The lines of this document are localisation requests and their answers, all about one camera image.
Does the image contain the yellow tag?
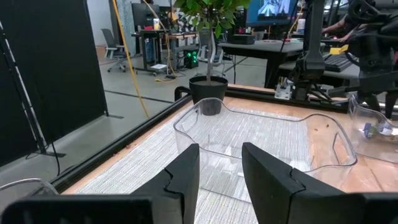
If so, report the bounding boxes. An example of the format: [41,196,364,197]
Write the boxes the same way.
[328,44,350,56]

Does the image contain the clear plastic bin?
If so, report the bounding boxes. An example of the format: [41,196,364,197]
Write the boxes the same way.
[347,93,398,165]
[172,97,358,203]

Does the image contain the black aluminium frame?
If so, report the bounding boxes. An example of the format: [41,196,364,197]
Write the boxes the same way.
[49,0,398,194]

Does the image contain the person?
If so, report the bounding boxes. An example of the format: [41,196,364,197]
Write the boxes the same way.
[321,14,358,44]

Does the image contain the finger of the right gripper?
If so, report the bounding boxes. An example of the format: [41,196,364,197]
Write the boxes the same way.
[384,90,398,121]
[363,92,382,113]

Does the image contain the grey office chair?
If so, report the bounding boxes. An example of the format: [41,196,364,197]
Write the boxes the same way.
[100,27,132,73]
[197,29,225,77]

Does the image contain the yellow hanging cable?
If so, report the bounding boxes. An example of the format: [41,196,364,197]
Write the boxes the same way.
[111,0,150,119]

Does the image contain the grey woven placemat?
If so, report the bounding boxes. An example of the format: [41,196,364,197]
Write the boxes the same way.
[73,105,315,224]

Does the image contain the potted green plant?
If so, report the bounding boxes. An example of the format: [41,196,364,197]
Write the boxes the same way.
[172,0,251,116]

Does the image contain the black computer green lights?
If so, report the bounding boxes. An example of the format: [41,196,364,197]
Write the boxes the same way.
[183,48,200,70]

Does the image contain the black divider panel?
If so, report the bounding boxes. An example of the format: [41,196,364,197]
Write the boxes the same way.
[0,0,109,168]

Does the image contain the wooden top desk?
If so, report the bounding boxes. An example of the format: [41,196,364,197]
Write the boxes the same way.
[131,28,200,76]

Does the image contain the black desktop box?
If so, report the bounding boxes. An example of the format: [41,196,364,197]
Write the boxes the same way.
[231,33,257,45]

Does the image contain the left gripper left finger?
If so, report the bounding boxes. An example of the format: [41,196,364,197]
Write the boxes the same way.
[130,143,201,224]

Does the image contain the silver metal bracket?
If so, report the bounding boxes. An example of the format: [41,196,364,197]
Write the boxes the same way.
[274,83,294,101]

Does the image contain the black keyboard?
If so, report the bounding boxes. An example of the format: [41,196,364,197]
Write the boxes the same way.
[322,52,354,73]

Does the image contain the black computer monitor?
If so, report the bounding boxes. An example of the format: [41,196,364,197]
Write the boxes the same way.
[244,0,300,28]

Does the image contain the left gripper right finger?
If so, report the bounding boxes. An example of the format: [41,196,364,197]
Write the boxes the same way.
[241,142,366,224]

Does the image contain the grey desk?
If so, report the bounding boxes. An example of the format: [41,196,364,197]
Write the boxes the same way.
[277,58,363,81]
[217,39,327,90]

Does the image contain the blue green granola bar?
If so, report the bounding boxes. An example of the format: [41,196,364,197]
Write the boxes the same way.
[362,121,398,139]

